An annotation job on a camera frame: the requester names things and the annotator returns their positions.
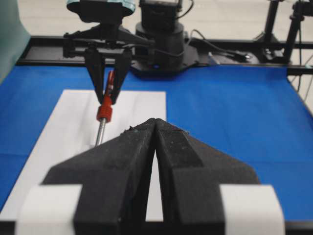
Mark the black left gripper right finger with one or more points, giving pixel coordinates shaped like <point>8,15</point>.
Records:
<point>206,192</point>

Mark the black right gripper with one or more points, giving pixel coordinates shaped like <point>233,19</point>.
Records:
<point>104,36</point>

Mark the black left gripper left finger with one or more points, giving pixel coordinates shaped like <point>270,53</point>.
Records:
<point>102,191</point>

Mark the red soldering iron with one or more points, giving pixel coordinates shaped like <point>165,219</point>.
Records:
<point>104,113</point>

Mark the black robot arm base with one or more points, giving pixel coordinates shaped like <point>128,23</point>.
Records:
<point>160,23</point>

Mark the white paper sheet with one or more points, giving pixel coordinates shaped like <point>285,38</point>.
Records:
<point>72,129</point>

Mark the blue table mat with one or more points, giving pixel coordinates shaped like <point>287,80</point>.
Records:
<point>251,113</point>

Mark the green backdrop curtain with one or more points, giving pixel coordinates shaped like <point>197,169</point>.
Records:
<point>13,36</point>

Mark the black tripod stand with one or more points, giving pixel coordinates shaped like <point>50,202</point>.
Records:
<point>280,37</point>

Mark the black rail frame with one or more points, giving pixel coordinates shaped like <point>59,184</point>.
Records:
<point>48,51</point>

